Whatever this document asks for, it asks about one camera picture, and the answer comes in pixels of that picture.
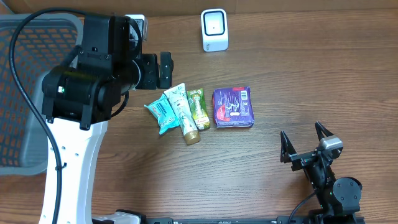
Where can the green yellow snack pouch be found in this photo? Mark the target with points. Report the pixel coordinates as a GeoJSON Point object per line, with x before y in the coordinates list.
{"type": "Point", "coordinates": [198, 109]}

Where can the teal plastic packet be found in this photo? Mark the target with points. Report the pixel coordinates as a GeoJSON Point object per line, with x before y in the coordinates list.
{"type": "Point", "coordinates": [164, 114]}

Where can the white bamboo print tube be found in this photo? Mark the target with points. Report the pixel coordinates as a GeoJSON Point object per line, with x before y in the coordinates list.
{"type": "Point", "coordinates": [177, 97]}

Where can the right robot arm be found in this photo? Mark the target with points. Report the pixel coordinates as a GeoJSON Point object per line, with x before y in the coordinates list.
{"type": "Point", "coordinates": [338, 198]}

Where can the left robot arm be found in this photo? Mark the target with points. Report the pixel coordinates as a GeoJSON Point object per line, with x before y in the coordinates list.
{"type": "Point", "coordinates": [78, 100]}

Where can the white barcode scanner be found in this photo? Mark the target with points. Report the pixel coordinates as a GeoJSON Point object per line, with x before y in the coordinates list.
{"type": "Point", "coordinates": [214, 30]}

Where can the purple sanitary pad pack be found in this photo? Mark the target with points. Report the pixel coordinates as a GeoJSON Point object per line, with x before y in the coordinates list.
{"type": "Point", "coordinates": [232, 107]}

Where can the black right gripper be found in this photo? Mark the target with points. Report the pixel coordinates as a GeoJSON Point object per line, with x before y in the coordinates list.
{"type": "Point", "coordinates": [288, 152]}

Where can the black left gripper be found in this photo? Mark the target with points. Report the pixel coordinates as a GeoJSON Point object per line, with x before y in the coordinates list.
{"type": "Point", "coordinates": [166, 70]}

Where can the grey plastic mesh basket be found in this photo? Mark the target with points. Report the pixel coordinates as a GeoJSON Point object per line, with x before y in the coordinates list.
{"type": "Point", "coordinates": [42, 44]}

